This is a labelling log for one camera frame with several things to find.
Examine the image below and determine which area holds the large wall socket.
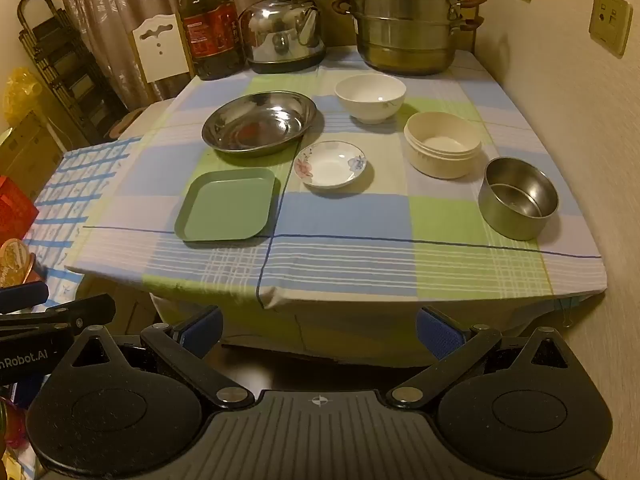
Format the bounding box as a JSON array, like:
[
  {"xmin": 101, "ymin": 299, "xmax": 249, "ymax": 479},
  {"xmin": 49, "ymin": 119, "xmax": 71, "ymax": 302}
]
[{"xmin": 589, "ymin": 0, "xmax": 633, "ymax": 57}]

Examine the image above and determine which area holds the clear lidded food cup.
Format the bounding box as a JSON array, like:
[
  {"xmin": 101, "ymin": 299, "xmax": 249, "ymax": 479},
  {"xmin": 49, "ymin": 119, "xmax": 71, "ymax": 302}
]
[{"xmin": 0, "ymin": 239, "xmax": 48, "ymax": 288}]

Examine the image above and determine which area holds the stainless steel steamer pot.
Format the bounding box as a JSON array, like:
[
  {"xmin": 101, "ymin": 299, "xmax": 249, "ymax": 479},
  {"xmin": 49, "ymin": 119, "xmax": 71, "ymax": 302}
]
[{"xmin": 330, "ymin": 0, "xmax": 488, "ymax": 77}]

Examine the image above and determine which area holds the large shallow steel plate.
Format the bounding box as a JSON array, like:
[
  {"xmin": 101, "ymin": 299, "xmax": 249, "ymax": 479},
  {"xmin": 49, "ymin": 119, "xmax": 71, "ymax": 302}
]
[{"xmin": 201, "ymin": 91, "xmax": 318, "ymax": 157}]

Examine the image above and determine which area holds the green square plate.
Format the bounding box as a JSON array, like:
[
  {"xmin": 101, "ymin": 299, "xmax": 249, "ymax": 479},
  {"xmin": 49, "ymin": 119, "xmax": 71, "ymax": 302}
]
[{"xmin": 174, "ymin": 167, "xmax": 281, "ymax": 243}]

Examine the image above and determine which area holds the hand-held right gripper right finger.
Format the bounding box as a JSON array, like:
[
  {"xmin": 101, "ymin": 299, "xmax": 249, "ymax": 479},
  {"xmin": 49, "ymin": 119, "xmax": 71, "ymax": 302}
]
[{"xmin": 385, "ymin": 305, "xmax": 572, "ymax": 411}]

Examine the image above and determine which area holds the cardboard box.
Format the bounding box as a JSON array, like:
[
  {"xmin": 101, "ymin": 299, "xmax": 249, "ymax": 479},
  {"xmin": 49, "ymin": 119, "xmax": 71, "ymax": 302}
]
[{"xmin": 0, "ymin": 110, "xmax": 63, "ymax": 206}]

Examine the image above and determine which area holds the cream plastic bowl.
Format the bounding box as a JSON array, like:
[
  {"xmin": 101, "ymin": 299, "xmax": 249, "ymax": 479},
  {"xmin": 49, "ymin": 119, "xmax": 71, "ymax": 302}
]
[{"xmin": 403, "ymin": 111, "xmax": 483, "ymax": 180}]

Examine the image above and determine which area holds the beige curtain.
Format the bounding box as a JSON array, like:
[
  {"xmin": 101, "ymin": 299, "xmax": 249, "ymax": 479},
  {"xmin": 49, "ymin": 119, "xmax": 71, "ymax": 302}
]
[{"xmin": 52, "ymin": 0, "xmax": 306, "ymax": 106}]

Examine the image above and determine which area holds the black folding rack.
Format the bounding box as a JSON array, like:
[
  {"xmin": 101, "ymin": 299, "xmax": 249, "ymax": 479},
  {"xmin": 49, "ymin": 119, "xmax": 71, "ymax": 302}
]
[{"xmin": 17, "ymin": 0, "xmax": 131, "ymax": 143}]

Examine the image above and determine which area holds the checked pastel tablecloth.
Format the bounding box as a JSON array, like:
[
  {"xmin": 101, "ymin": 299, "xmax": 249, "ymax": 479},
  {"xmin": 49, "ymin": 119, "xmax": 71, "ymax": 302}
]
[{"xmin": 65, "ymin": 45, "xmax": 608, "ymax": 361}]

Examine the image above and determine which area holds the floral white saucer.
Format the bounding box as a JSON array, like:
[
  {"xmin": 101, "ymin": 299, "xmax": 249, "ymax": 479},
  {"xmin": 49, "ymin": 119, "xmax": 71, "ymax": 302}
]
[{"xmin": 294, "ymin": 141, "xmax": 368, "ymax": 191}]

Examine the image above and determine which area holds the white ceramic bowl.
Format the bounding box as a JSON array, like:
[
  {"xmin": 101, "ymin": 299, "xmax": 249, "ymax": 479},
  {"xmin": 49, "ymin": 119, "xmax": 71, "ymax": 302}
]
[{"xmin": 334, "ymin": 74, "xmax": 407, "ymax": 125}]

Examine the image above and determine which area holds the red box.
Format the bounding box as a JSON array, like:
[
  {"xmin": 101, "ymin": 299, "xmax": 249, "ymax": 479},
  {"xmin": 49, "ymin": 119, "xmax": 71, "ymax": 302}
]
[{"xmin": 0, "ymin": 176, "xmax": 40, "ymax": 256}]

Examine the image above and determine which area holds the yellow plastic bag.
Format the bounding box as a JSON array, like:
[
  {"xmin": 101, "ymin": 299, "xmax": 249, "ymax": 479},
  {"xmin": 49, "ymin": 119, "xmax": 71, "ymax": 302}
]
[{"xmin": 4, "ymin": 67, "xmax": 43, "ymax": 126}]

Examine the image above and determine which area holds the stainless steel kettle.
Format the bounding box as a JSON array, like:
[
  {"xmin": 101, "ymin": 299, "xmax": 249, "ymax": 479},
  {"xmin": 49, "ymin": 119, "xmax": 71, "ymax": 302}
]
[{"xmin": 239, "ymin": 0, "xmax": 331, "ymax": 75}]

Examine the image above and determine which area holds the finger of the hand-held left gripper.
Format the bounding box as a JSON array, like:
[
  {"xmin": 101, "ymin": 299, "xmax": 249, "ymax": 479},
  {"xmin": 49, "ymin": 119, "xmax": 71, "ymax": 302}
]
[
  {"xmin": 0, "ymin": 281, "xmax": 49, "ymax": 313},
  {"xmin": 0, "ymin": 294, "xmax": 117, "ymax": 334}
]

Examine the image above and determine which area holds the brown wooden board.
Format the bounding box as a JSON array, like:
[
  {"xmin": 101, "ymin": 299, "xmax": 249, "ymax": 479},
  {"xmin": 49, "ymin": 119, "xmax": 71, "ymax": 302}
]
[{"xmin": 300, "ymin": 0, "xmax": 358, "ymax": 48}]

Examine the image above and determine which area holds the white chair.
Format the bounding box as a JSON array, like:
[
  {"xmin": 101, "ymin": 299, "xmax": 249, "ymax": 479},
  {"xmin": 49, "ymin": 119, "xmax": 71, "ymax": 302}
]
[{"xmin": 132, "ymin": 12, "xmax": 196, "ymax": 83}]

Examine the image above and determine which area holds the stainless steel bowl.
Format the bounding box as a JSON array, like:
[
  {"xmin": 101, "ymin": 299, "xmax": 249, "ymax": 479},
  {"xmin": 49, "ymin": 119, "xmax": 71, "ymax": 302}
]
[{"xmin": 477, "ymin": 156, "xmax": 560, "ymax": 241}]

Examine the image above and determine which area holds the blue grid cloth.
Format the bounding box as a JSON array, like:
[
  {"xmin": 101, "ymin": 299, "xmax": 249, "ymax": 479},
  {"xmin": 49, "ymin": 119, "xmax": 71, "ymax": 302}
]
[{"xmin": 22, "ymin": 137, "xmax": 143, "ymax": 311}]

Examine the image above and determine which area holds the cooking oil bottle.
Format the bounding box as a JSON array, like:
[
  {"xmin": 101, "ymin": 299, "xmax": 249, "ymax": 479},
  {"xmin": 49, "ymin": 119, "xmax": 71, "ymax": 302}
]
[{"xmin": 175, "ymin": 0, "xmax": 246, "ymax": 81}]

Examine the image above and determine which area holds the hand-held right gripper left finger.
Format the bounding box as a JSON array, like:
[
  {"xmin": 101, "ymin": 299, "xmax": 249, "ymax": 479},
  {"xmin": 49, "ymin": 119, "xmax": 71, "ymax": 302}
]
[{"xmin": 69, "ymin": 305, "xmax": 256, "ymax": 411}]

